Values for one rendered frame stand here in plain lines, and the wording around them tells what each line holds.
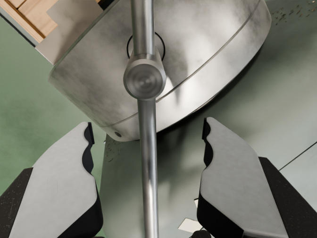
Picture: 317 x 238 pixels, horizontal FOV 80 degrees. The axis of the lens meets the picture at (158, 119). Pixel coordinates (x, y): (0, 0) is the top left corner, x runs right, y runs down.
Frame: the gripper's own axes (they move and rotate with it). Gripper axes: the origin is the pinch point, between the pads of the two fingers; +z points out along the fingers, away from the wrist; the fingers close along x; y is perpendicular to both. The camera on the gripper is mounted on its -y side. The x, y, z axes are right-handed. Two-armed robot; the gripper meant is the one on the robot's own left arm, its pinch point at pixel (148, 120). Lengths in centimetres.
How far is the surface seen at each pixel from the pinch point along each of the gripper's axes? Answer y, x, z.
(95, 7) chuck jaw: -7.2, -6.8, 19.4
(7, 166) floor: 94, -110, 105
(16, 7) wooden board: -7.9, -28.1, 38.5
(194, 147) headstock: 7.6, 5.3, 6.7
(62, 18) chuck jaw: -6.0, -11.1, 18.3
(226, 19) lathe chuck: -5.8, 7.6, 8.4
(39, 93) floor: 41, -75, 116
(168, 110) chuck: 2.6, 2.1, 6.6
